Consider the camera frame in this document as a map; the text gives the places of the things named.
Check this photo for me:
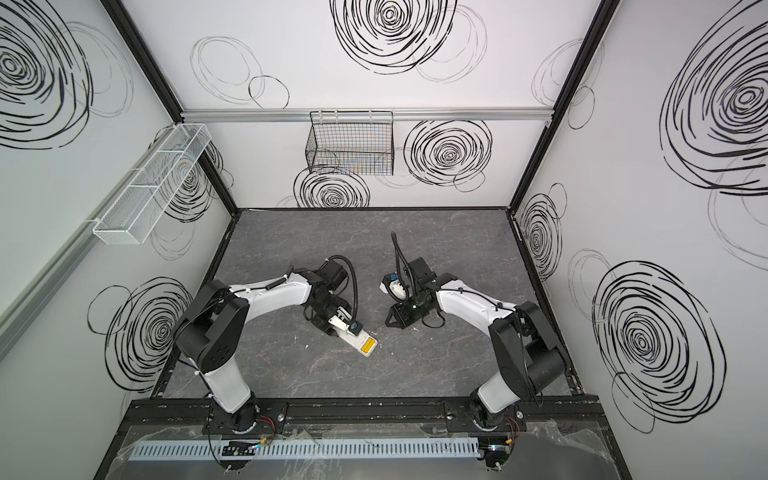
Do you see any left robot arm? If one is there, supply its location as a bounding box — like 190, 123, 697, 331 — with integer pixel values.
173, 255, 365, 434

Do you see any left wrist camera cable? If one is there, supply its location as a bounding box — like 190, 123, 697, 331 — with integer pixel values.
326, 254, 359, 322

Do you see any black wire basket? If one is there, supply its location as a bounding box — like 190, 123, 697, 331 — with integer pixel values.
305, 110, 395, 176

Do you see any white mesh shelf basket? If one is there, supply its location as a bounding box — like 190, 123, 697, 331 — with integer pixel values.
92, 123, 212, 245

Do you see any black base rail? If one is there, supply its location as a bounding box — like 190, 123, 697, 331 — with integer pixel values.
119, 395, 608, 435

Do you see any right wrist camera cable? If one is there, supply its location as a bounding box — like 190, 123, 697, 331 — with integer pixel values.
391, 232, 415, 298

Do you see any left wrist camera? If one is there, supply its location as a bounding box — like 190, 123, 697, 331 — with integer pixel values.
329, 306, 363, 337

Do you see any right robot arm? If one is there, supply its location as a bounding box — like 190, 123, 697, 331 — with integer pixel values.
380, 258, 572, 430

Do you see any white remote with batteries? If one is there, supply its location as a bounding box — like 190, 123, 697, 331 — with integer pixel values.
339, 330, 372, 355

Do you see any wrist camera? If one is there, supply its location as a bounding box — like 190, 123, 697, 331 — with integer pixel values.
379, 273, 409, 302
329, 306, 363, 337

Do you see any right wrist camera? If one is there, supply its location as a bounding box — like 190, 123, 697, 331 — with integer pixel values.
379, 273, 409, 302

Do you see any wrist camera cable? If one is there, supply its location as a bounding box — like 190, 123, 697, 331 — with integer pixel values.
326, 254, 359, 322
391, 232, 415, 298

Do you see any yellow battery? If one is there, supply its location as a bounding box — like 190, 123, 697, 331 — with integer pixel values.
358, 337, 378, 357

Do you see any white slotted cable duct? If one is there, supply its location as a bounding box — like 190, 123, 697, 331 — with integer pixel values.
128, 438, 481, 462

